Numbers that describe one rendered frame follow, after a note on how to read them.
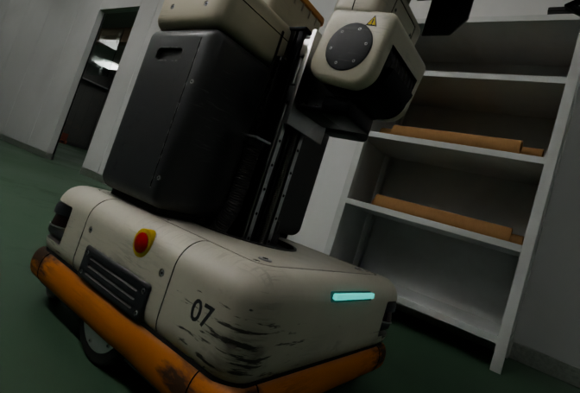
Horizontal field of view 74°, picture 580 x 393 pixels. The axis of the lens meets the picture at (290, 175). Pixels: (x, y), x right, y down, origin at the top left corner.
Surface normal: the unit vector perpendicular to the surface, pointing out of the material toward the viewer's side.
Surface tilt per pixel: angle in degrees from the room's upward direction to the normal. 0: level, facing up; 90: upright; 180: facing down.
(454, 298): 90
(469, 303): 90
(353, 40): 90
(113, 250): 90
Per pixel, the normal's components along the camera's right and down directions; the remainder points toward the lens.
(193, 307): -0.55, -0.24
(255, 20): 0.78, 0.20
